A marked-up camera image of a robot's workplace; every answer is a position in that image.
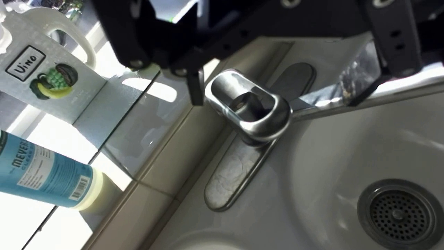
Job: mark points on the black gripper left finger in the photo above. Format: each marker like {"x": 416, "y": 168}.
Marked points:
{"x": 134, "y": 42}

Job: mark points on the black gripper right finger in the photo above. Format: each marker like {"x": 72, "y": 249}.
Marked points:
{"x": 394, "y": 42}

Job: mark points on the chrome sink faucet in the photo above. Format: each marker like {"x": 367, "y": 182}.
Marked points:
{"x": 231, "y": 181}

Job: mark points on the soap pump bottle blue label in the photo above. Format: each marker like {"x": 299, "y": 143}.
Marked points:
{"x": 42, "y": 171}

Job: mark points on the white double sink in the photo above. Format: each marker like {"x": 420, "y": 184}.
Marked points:
{"x": 324, "y": 185}

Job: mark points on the drain with strainer holes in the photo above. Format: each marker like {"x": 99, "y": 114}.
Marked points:
{"x": 400, "y": 216}

